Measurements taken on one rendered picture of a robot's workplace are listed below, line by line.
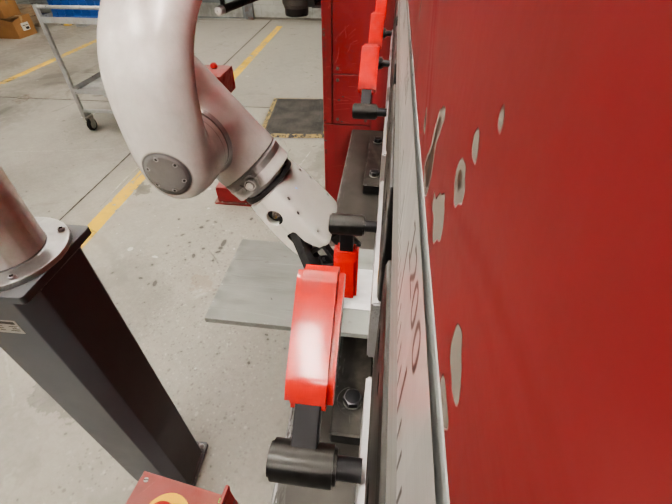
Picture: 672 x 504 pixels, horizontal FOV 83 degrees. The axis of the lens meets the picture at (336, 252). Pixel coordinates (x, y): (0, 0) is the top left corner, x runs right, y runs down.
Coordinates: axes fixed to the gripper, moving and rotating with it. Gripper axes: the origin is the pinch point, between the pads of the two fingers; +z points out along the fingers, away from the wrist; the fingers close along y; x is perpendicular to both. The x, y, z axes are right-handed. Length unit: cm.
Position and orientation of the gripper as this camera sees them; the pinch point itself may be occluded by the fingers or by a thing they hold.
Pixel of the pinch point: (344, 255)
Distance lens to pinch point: 55.0
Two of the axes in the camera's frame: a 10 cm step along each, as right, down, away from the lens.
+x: -7.6, 4.2, 5.0
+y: 1.3, -6.6, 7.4
